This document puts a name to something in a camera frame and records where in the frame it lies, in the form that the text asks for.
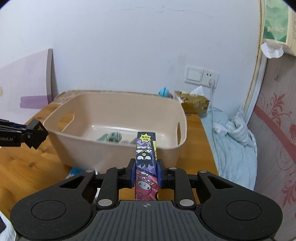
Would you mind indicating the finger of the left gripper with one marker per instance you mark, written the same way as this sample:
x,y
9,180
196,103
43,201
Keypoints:
x,y
33,134

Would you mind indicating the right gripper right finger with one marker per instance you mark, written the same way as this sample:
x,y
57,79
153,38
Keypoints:
x,y
209,207

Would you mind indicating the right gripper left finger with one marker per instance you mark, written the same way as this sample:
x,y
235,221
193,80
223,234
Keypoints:
x,y
66,208

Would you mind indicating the purple cartoon card box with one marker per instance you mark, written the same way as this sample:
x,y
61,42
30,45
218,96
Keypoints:
x,y
146,180

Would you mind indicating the blue cartoon tissue pack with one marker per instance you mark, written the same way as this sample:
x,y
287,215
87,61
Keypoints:
x,y
74,171

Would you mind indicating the pink purple board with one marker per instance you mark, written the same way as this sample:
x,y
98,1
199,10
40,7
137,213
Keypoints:
x,y
26,86

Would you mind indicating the brown floral table mat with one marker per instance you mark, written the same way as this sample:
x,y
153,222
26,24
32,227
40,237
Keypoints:
x,y
68,95

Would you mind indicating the beige plastic storage basket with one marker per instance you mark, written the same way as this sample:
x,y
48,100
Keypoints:
x,y
75,126

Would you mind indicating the light blue bed blanket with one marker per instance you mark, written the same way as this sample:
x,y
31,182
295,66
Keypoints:
x,y
235,154

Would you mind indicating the green crumpled cloth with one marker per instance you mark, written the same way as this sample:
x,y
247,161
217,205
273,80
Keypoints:
x,y
114,137

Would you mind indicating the white power adapter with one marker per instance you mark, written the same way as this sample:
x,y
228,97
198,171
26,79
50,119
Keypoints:
x,y
220,129

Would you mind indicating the floral patterned headboard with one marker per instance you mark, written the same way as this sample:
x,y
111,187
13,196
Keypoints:
x,y
273,125

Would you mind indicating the gold tissue box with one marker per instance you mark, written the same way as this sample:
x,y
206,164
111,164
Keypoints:
x,y
193,102

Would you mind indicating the blue cartoon figurine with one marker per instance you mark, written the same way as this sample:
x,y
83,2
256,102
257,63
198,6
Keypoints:
x,y
164,92

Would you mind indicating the green tissue pack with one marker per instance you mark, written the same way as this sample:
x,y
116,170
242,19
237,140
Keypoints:
x,y
279,29

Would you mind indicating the white wall socket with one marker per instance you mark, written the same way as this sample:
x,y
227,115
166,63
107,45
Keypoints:
x,y
209,78

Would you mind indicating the white wall light switch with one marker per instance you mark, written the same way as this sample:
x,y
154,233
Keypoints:
x,y
193,75

